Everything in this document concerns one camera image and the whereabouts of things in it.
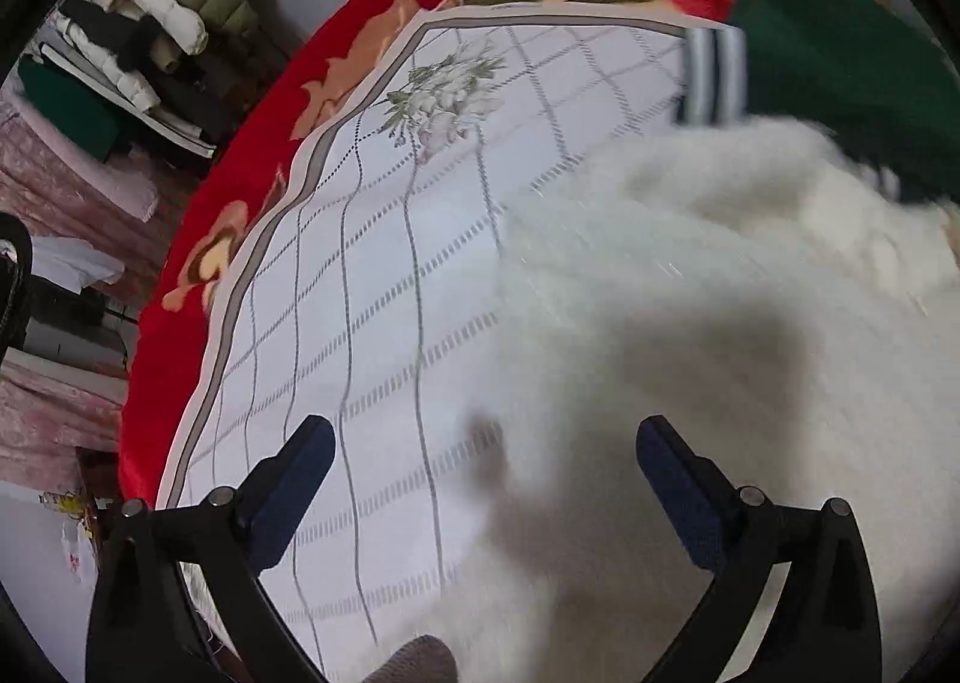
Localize red floral blanket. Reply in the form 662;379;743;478
119;0;733;501

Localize pile of clothes on rack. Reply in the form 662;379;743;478
3;0;296;170

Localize pink stacked textiles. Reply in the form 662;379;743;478
2;95;179;493

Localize white checked floral mat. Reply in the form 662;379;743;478
156;2;685;681

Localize white fluffy sweater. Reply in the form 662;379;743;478
345;119;958;681

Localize grey knitted sleeve cuff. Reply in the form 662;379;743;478
363;634;459;683

